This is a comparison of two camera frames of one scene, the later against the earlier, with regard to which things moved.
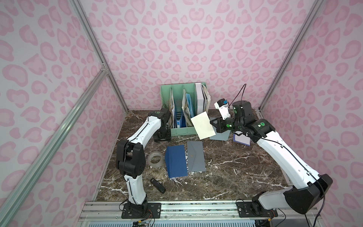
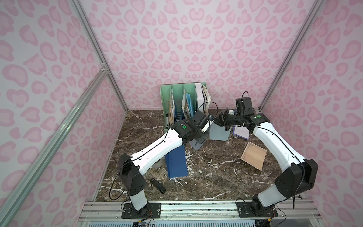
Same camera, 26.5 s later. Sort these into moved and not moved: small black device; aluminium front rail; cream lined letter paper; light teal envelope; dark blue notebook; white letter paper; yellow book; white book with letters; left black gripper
Moved: cream lined letter paper; white letter paper; left black gripper
Not moved: dark blue notebook; yellow book; small black device; aluminium front rail; white book with letters; light teal envelope
